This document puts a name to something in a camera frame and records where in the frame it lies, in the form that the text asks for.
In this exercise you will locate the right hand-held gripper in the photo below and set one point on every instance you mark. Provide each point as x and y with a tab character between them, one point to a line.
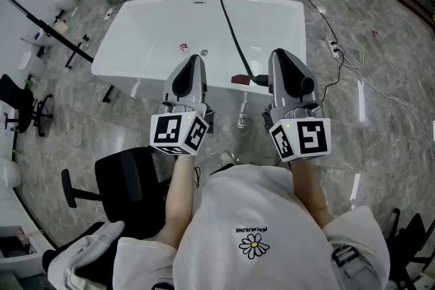
306	136

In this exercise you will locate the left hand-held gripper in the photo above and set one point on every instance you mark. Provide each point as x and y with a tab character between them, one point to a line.
173	132

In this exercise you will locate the person's left forearm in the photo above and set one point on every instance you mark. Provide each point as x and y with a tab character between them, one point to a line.
178	200

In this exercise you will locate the person's right forearm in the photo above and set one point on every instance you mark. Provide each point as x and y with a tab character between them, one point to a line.
309	190

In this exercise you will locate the white bathtub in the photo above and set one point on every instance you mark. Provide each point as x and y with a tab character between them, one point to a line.
142	37

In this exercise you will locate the small bottle with red label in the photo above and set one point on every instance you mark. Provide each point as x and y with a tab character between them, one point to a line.
183	47

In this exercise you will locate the dark red sponge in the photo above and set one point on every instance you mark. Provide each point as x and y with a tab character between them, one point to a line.
240	79

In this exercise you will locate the white power strip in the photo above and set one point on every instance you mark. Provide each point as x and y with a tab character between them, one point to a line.
334	48
109	12

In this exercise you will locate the small red floor scrap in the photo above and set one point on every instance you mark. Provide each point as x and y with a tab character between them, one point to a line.
374	33

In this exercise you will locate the black office chair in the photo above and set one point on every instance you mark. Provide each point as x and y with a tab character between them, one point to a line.
125	180

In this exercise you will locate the person's white t-shirt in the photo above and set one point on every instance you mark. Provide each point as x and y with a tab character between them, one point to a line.
255	207

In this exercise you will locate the beige jug with red cap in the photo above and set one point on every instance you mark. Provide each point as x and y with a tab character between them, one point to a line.
60	26

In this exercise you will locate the whiteboard on black stand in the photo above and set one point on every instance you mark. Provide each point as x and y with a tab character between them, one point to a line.
56	34

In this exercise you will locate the white container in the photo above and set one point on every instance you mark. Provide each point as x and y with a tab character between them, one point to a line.
39	37

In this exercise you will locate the black swivel chair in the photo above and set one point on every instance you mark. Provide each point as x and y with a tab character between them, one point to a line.
20	105

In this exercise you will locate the grey jacket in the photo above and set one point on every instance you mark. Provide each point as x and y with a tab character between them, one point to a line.
85	248

